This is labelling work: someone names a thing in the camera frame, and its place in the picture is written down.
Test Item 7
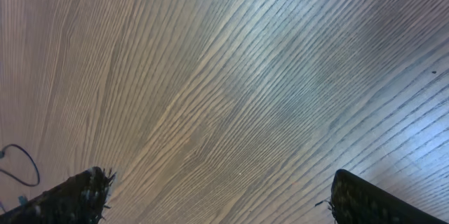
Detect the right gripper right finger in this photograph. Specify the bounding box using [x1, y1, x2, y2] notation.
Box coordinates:
[329, 169, 447, 224]

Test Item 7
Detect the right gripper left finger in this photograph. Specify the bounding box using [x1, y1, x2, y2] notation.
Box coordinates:
[1, 166, 116, 224]

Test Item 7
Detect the short black usb cable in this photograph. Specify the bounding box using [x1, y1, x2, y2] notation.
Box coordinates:
[0, 143, 41, 187]

